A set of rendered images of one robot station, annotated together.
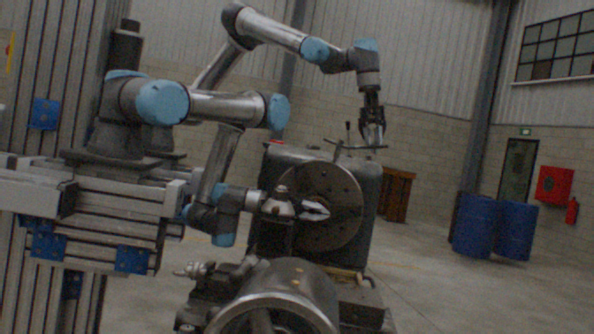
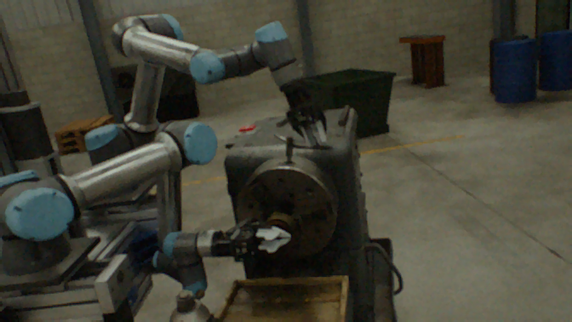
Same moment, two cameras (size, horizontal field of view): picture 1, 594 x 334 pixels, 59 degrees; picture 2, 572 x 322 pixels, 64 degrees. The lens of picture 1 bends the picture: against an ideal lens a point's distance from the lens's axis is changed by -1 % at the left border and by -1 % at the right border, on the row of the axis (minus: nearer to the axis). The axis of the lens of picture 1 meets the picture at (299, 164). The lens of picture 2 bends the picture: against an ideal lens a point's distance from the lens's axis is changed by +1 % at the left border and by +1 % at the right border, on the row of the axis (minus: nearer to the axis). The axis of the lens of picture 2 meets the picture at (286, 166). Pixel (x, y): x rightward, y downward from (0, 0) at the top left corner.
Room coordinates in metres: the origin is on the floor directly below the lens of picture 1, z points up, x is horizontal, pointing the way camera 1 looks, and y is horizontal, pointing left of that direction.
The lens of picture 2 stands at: (0.49, -0.33, 1.63)
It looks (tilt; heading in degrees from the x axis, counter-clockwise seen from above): 17 degrees down; 10
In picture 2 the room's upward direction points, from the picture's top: 9 degrees counter-clockwise
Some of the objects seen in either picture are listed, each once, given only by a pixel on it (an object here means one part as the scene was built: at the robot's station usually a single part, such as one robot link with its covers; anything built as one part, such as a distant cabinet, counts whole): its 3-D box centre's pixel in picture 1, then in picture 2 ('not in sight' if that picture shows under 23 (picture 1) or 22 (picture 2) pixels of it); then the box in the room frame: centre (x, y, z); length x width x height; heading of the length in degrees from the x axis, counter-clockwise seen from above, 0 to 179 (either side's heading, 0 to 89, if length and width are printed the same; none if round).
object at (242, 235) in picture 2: (280, 206); (236, 243); (1.61, 0.03, 1.08); 0.12 x 0.09 x 0.08; 86
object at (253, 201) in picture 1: (255, 200); (210, 242); (1.62, 0.11, 1.08); 0.08 x 0.05 x 0.08; 176
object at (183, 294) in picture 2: (281, 193); (185, 298); (1.22, 0.03, 1.17); 0.04 x 0.04 x 0.03
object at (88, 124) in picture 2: not in sight; (88, 134); (8.59, 4.79, 0.22); 1.25 x 0.86 x 0.44; 15
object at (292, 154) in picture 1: (316, 197); (301, 174); (2.23, -0.09, 1.06); 0.59 x 0.48 x 0.39; 177
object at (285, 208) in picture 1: (278, 206); (188, 313); (1.22, 0.03, 1.13); 0.08 x 0.08 x 0.03
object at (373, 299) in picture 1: (291, 290); not in sight; (1.21, -0.03, 0.95); 0.43 x 0.17 x 0.05; 87
